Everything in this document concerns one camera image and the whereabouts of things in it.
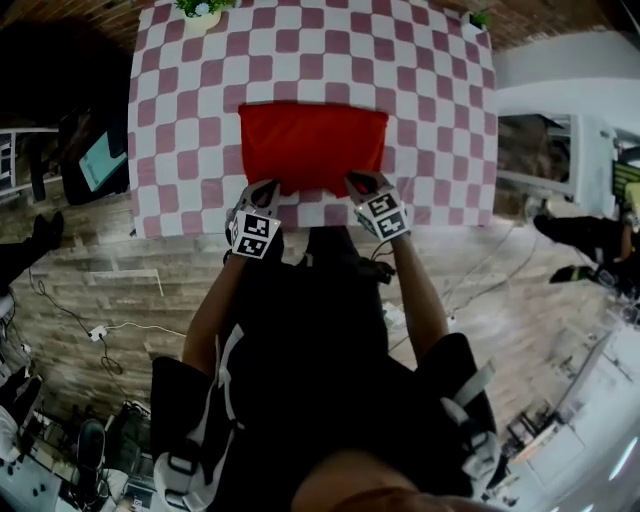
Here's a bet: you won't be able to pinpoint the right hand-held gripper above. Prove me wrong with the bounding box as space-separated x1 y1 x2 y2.
343 171 412 245

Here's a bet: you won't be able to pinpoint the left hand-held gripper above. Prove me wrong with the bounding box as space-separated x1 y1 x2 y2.
226 179 283 260

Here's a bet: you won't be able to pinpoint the red sweatshirt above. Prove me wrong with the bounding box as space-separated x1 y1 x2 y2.
237 101 390 199

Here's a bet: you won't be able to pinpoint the person's right forearm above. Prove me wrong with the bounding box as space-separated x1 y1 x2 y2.
392 234 451 371

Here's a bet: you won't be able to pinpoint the person's left forearm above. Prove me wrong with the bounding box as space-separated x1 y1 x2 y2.
182 249 251 374

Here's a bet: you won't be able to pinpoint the white office desk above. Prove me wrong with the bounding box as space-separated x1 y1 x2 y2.
494 112 621 202

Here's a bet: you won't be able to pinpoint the pink white checkered tablecloth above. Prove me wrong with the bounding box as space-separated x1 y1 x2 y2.
127 0 500 240

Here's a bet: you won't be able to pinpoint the teal flat box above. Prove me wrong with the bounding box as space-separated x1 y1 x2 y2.
78 131 129 193

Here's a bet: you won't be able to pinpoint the person's black clothing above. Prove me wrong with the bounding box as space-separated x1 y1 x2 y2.
149 227 501 512

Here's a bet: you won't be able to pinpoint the cream pot blue flowers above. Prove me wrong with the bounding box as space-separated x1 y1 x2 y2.
173 0 237 33

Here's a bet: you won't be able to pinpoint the black office chair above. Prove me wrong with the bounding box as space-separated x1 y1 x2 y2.
0 19 134 207

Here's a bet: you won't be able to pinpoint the white pot green plant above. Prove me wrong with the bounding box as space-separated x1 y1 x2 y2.
460 9 494 39

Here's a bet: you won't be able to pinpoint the white side desk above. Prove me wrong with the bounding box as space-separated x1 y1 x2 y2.
0 127 64 201

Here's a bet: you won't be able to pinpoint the white workbench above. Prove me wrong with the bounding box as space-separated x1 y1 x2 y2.
0 449 66 512

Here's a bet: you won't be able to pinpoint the white floor cable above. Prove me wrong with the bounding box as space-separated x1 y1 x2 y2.
104 322 189 339

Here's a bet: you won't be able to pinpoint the person's left shoulder strap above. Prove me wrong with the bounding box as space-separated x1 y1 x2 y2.
152 322 246 511

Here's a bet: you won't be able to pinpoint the person's shoulder strap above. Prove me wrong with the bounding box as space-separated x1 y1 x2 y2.
152 322 246 511
439 359 501 494

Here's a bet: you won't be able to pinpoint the person's right shoulder strap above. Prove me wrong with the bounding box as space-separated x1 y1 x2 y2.
439 359 501 494

